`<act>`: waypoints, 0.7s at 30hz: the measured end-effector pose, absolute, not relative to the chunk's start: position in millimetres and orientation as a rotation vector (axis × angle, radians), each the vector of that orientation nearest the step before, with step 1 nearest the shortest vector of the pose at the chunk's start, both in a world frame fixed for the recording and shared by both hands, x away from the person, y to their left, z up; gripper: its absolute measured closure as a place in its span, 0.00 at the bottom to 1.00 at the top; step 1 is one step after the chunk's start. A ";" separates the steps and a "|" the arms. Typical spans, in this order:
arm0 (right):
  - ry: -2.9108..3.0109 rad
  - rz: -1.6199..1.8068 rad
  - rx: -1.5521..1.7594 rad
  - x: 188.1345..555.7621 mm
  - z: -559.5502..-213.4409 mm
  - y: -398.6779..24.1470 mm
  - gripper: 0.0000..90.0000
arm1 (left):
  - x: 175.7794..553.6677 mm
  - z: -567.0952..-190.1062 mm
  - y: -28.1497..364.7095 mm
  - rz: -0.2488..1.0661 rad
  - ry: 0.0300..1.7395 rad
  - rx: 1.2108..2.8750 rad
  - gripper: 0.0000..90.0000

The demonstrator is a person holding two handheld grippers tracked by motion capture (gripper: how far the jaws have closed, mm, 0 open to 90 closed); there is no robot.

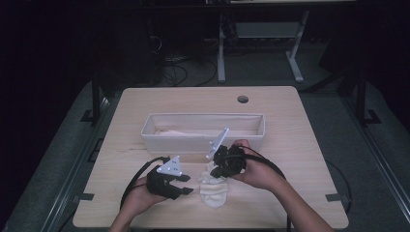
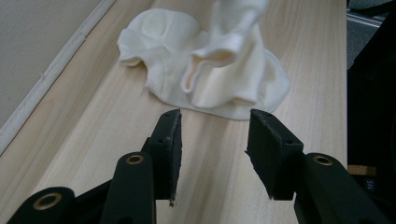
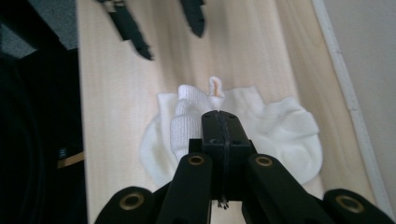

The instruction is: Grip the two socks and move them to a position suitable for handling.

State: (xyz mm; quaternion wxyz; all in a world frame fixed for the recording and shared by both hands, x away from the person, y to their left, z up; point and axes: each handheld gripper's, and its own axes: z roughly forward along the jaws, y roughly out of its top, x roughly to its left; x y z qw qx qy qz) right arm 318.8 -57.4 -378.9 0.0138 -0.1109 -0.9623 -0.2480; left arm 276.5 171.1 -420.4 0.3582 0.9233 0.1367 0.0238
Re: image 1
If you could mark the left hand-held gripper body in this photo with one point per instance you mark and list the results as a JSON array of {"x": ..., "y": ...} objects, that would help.
[{"x": 161, "y": 185}]

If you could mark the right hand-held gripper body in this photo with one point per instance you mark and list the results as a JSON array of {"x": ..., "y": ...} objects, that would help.
[{"x": 230, "y": 161}]

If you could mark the white fabric storage box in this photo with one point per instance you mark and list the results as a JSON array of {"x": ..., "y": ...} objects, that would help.
[{"x": 180, "y": 145}]

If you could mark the person's left hand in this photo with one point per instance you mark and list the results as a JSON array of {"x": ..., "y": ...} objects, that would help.
[{"x": 138, "y": 199}]

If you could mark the person's right hand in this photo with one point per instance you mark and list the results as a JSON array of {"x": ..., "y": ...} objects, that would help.
[{"x": 257, "y": 175}]

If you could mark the pale pink cloth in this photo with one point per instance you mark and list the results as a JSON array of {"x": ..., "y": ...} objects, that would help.
[{"x": 175, "y": 132}]

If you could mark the black table clip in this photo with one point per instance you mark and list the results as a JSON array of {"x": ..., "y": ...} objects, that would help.
[
  {"x": 333, "y": 197},
  {"x": 85, "y": 196}
]

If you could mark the desk with white legs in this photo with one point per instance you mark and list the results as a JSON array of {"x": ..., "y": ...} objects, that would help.
[{"x": 221, "y": 58}]

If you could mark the black metal stand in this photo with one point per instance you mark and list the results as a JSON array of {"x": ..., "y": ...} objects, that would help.
[
  {"x": 95, "y": 100},
  {"x": 361, "y": 100}
]

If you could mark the black side bracket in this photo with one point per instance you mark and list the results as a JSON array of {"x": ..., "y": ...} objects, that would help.
[{"x": 96, "y": 150}]

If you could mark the metal floor rail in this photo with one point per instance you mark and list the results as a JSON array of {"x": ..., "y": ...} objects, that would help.
[
  {"x": 69, "y": 180},
  {"x": 383, "y": 167}
]

